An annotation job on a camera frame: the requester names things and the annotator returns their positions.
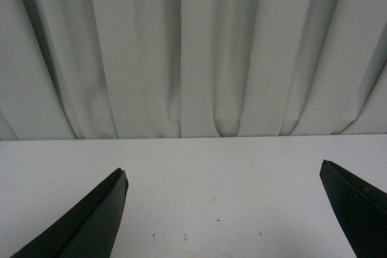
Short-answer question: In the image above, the grey pleated curtain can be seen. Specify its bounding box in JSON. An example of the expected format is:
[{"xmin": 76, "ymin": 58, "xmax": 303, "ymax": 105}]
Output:
[{"xmin": 1, "ymin": 0, "xmax": 386, "ymax": 140}]

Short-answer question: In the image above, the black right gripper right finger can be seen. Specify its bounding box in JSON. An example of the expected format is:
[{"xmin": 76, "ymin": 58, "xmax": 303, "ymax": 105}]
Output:
[{"xmin": 319, "ymin": 160, "xmax": 386, "ymax": 257}]

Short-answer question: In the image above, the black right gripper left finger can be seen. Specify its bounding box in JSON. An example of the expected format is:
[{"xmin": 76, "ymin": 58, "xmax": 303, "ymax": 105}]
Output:
[{"xmin": 12, "ymin": 168, "xmax": 129, "ymax": 257}]

